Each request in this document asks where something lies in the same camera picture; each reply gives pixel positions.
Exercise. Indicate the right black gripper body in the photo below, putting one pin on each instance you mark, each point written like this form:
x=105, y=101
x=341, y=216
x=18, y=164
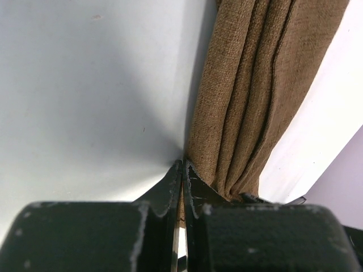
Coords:
x=356, y=237

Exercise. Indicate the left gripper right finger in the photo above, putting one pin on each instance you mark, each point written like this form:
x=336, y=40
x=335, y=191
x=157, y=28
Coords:
x=236, y=236

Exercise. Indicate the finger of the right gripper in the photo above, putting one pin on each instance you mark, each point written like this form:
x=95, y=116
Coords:
x=252, y=199

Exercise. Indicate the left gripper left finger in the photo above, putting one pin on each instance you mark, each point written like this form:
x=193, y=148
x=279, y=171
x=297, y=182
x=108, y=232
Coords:
x=141, y=235

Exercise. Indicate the brown cloth napkin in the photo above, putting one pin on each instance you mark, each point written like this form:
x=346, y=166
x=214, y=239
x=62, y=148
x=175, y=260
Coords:
x=262, y=59

